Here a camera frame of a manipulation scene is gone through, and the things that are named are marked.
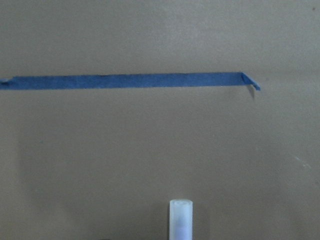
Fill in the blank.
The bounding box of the purple highlighter pen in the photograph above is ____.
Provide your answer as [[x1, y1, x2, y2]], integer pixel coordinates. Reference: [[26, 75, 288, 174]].
[[169, 199, 193, 240]]

